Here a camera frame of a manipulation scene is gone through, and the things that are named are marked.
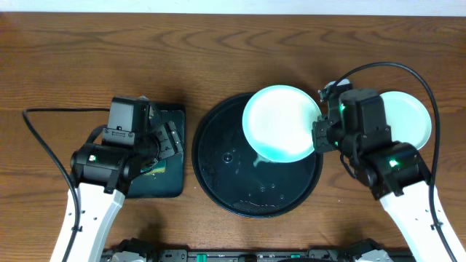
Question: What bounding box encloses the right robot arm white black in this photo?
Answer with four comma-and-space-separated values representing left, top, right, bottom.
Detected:
312, 85, 465, 261

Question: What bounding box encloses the mint plate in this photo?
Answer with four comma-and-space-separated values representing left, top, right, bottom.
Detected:
380, 91, 432, 150
242, 85, 321, 163

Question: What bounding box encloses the black round tray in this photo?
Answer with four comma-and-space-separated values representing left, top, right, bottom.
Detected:
191, 93, 323, 218

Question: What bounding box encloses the green yellow sponge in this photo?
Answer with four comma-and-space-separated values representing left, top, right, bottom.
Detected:
148, 162, 166, 175

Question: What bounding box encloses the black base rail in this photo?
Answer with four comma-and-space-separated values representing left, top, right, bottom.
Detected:
99, 239, 415, 262

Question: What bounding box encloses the black rectangular tray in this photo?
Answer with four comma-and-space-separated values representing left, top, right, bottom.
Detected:
127, 103, 186, 199

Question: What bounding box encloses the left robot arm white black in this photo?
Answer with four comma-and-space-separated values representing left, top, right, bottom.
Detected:
50, 119, 185, 261

